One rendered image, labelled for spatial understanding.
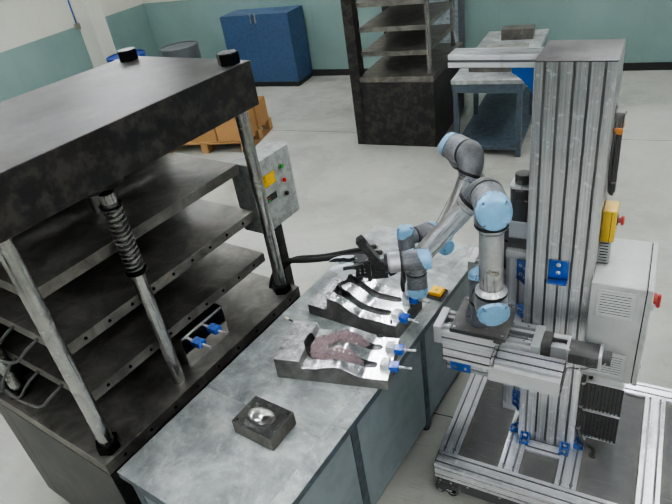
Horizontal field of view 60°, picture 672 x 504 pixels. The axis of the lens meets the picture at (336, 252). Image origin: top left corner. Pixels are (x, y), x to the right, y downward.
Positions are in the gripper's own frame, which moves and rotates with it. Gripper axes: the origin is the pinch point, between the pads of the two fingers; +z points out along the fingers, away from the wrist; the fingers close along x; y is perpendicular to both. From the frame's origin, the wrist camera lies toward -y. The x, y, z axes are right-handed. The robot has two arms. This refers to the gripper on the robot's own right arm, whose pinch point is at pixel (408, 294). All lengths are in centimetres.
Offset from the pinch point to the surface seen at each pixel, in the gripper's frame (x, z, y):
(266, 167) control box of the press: 8, -55, -81
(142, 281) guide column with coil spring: -85, -42, -71
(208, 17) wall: 533, -88, -653
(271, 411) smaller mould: -81, 11, -20
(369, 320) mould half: -17.8, 6.3, -11.6
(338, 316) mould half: -17.6, 8.7, -29.8
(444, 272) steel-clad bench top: 40.4, 10.9, -1.4
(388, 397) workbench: -30.7, 37.3, 1.7
